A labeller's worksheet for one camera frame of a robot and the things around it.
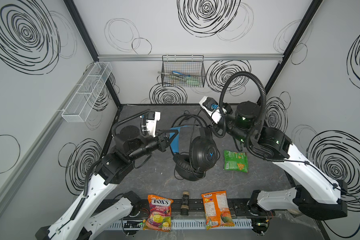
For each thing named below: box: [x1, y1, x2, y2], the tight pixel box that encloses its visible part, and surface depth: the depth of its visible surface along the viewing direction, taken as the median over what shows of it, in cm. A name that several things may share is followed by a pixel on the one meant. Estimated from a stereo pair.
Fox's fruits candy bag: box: [143, 194, 174, 232], surface depth 70 cm
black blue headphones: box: [169, 113, 219, 182], surface depth 45 cm
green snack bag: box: [223, 150, 248, 173], surface depth 88 cm
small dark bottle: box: [180, 191, 190, 216], surface depth 74 cm
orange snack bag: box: [201, 190, 235, 230], surface depth 72 cm
